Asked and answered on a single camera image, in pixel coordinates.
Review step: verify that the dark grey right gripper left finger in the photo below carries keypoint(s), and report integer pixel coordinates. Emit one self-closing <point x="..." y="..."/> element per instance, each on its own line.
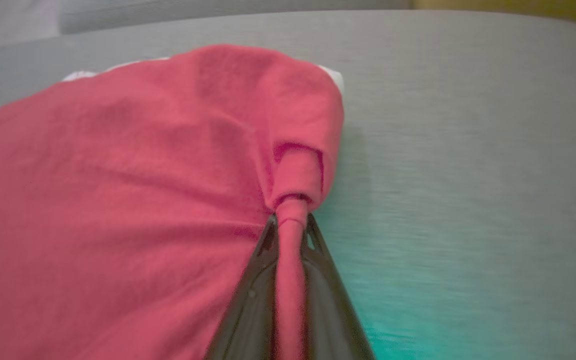
<point x="250" y="320"/>

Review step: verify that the grey fabric sofa seat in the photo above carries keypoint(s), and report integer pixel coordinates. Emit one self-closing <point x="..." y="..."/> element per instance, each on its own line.
<point x="468" y="150"/>

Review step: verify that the mustard yellow upholstered block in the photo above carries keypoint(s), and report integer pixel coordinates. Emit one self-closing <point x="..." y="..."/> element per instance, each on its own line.
<point x="543" y="7"/>

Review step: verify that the red white basketball jersey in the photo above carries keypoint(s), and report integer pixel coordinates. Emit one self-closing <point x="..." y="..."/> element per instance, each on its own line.
<point x="118" y="200"/>

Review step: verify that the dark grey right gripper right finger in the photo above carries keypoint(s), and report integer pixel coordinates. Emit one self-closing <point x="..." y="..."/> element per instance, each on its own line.
<point x="330" y="320"/>

